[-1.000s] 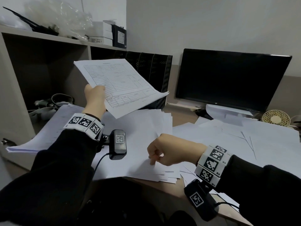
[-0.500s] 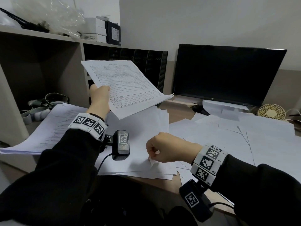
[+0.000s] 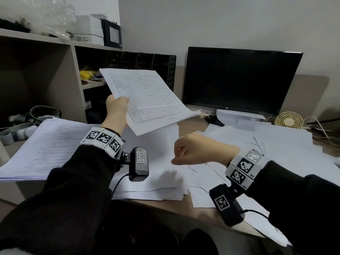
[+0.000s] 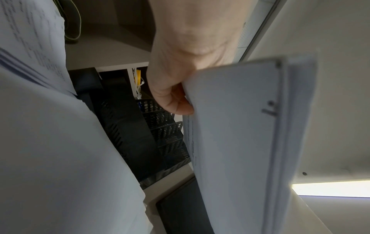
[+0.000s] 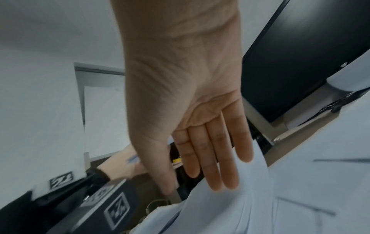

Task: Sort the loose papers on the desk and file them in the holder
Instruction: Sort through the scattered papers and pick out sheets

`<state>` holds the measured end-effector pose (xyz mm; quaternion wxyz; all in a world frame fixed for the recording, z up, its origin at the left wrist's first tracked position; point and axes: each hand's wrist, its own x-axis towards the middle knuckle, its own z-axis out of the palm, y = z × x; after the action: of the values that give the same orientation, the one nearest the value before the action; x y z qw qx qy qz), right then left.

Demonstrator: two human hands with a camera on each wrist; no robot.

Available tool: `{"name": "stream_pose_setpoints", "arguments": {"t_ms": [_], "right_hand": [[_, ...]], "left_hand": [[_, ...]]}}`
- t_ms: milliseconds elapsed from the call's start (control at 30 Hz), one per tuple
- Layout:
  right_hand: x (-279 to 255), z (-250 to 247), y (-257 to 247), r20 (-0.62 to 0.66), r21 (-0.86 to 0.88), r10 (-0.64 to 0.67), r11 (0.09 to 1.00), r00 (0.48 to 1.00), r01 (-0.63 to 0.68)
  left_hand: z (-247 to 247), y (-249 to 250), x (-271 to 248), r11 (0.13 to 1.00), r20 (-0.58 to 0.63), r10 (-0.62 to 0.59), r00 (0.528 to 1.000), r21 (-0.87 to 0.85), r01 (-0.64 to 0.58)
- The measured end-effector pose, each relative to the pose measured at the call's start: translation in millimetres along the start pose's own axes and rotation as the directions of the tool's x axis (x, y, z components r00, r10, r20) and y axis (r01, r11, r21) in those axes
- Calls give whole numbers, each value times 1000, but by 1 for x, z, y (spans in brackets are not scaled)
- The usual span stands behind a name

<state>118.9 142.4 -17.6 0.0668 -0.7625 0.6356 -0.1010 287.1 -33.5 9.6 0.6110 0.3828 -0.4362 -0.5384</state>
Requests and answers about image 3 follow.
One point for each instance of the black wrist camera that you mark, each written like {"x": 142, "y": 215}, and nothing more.
{"x": 227, "y": 205}
{"x": 138, "y": 165}

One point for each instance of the person's right hand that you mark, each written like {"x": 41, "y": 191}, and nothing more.
{"x": 204, "y": 151}

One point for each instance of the yellow packet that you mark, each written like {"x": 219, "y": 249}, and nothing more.
{"x": 87, "y": 75}

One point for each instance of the printed paper form sheets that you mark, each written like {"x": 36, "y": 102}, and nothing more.
{"x": 148, "y": 98}

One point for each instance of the flat white labelled box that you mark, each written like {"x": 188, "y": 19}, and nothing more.
{"x": 89, "y": 39}

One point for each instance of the black mesh file holder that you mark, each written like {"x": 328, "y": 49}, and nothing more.
{"x": 159, "y": 69}

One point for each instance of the person's dark trousers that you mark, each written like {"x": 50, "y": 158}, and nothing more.
{"x": 159, "y": 233}

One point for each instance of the person's right thumb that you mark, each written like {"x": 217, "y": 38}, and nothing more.
{"x": 178, "y": 161}

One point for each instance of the marker-patterned wristband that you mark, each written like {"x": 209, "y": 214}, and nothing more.
{"x": 104, "y": 138}
{"x": 245, "y": 167}

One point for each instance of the person's left hand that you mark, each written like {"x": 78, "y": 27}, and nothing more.
{"x": 114, "y": 111}

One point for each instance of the black computer monitor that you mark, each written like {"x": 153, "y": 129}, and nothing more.
{"x": 239, "y": 79}

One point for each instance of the clear plastic bag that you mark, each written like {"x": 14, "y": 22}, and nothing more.
{"x": 50, "y": 15}

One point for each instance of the pile of blank white sheets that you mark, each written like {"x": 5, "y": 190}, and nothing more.
{"x": 159, "y": 167}

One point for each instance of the folded white paper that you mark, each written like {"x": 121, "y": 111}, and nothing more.
{"x": 239, "y": 118}

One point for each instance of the large white cardboard box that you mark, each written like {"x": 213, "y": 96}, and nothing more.
{"x": 89, "y": 25}

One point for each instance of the cream round desk fan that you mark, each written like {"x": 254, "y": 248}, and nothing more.
{"x": 289, "y": 120}

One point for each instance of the black monitor stand base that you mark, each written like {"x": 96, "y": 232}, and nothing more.
{"x": 213, "y": 120}

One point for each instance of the thick stack of printed papers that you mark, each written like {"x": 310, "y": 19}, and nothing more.
{"x": 45, "y": 148}

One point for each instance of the scattered white paper sheets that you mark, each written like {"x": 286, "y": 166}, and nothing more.
{"x": 286, "y": 146}

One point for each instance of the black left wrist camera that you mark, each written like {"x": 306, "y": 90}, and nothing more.
{"x": 138, "y": 165}

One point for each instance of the marker-patterned left wristband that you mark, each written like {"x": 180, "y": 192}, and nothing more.
{"x": 104, "y": 138}

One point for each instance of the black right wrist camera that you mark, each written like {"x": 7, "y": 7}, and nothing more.
{"x": 227, "y": 205}

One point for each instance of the marker-patterned right wristband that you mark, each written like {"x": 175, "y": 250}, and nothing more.
{"x": 245, "y": 167}

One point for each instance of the beige wooden shelf unit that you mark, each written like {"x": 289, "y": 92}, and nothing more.
{"x": 47, "y": 76}

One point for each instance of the person's right forearm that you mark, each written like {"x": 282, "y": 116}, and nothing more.
{"x": 300, "y": 207}

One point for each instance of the person's left thumb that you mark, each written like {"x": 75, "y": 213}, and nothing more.
{"x": 123, "y": 100}

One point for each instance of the person's left forearm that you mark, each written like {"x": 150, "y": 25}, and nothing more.
{"x": 61, "y": 199}

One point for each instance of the black box with white label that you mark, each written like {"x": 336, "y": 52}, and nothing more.
{"x": 113, "y": 34}

